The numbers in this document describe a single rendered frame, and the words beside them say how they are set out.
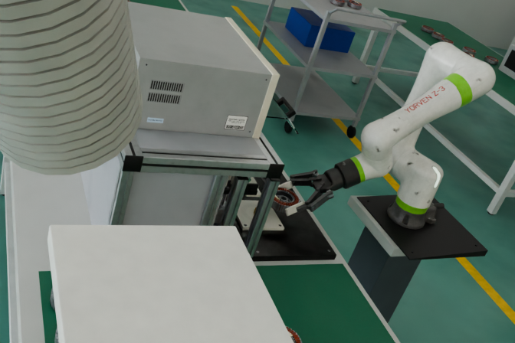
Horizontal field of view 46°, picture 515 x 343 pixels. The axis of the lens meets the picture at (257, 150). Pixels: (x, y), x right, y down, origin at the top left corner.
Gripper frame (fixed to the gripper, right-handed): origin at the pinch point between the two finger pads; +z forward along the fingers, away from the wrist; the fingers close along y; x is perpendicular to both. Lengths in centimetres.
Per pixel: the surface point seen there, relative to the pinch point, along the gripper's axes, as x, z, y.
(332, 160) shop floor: -141, -76, 170
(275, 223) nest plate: -3.5, 6.0, -5.0
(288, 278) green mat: -4.6, 10.7, -27.8
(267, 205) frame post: 19.1, 9.5, -19.9
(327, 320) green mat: -7.3, 6.1, -45.1
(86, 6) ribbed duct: 122, 32, -102
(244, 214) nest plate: 1.4, 14.4, -0.9
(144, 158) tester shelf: 52, 36, -23
